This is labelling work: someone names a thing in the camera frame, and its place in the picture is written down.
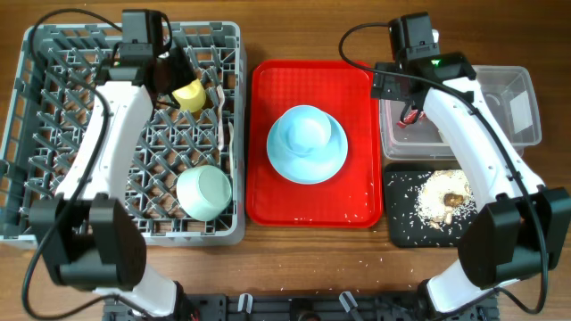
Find clear plastic storage bin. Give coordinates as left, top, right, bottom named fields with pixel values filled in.
left=379, top=65, right=542, bottom=161

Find grey plastic dishwasher rack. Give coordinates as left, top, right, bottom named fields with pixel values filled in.
left=1, top=21, right=247, bottom=249

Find white plastic spoon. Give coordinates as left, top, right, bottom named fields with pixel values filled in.
left=228, top=122, right=235, bottom=177

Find red plastic serving tray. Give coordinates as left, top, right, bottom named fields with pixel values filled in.
left=245, top=60, right=383, bottom=228

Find small green saucer bowl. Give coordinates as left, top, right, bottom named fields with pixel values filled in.
left=277, top=105, right=334, bottom=156

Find red snack wrapper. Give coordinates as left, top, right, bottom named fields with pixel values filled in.
left=396, top=110, right=426, bottom=128

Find yellow plastic cup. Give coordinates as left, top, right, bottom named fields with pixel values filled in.
left=172, top=79, right=206, bottom=112

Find black plastic tray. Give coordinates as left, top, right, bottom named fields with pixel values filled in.
left=383, top=161, right=477, bottom=248

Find light blue plate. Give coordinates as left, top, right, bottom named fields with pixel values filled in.
left=266, top=114, right=349, bottom=185

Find green food bowl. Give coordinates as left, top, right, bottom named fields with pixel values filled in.
left=176, top=165, right=232, bottom=221

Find rice and mushroom leftovers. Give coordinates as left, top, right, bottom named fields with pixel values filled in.
left=415, top=169, right=476, bottom=230

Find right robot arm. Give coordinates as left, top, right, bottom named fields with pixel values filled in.
left=371, top=12, right=570, bottom=320

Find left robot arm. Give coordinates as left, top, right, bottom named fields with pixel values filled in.
left=29, top=9, right=199, bottom=320

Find white plastic fork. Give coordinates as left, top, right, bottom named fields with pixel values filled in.
left=216, top=85, right=226, bottom=152

